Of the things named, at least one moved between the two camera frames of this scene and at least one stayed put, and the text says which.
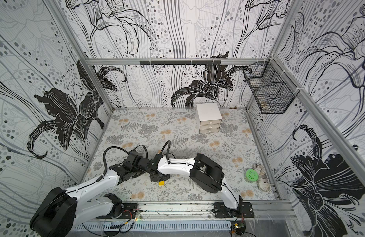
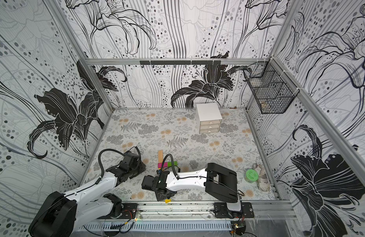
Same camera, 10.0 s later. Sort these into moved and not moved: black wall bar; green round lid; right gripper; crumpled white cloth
Moved: right gripper
Not moved: black wall bar; crumpled white cloth; green round lid
